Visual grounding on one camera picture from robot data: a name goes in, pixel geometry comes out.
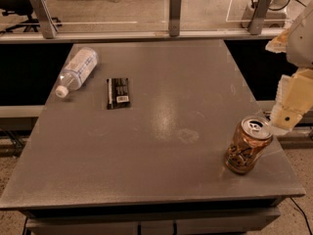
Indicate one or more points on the middle metal bracket post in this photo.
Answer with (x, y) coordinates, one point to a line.
(174, 17)

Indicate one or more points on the glass barrier panel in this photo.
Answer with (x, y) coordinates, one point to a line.
(146, 15)

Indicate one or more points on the orange soda can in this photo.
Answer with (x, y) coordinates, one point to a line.
(251, 137)

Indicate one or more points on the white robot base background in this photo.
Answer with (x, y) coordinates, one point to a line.
(275, 17)

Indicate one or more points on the left metal bracket post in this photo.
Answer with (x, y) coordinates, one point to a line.
(48, 29)

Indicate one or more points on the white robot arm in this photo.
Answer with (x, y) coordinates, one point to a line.
(297, 41)

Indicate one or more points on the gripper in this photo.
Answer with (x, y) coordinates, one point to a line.
(301, 43)

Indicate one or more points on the right metal bracket post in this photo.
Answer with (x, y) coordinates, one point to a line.
(257, 21)

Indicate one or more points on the grey table cabinet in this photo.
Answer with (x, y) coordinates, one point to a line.
(235, 218)

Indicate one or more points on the black snack wrapper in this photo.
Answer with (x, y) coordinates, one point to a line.
(118, 93)

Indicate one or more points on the black office chair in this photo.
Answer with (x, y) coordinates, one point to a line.
(20, 8)

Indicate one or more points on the clear plastic water bottle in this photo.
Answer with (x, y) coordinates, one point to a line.
(78, 69)

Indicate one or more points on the metal bracket post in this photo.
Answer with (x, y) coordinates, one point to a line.
(257, 21)
(174, 17)
(48, 29)

